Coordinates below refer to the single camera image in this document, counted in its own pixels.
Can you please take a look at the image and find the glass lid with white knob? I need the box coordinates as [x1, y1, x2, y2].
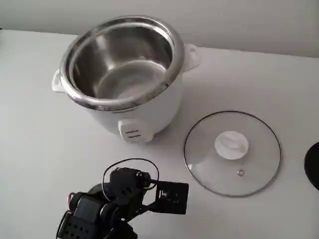
[183, 111, 283, 198]

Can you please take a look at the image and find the white electric rice cooker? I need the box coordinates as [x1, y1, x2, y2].
[51, 14, 201, 144]

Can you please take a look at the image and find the stainless steel inner pot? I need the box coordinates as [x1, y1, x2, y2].
[67, 24, 175, 99]

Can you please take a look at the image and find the black round object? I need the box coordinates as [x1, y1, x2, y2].
[304, 142, 319, 192]

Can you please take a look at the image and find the thin black cable loop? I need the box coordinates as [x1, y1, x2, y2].
[102, 158, 160, 200]

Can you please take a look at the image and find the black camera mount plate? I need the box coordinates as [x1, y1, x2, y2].
[153, 181, 189, 215]

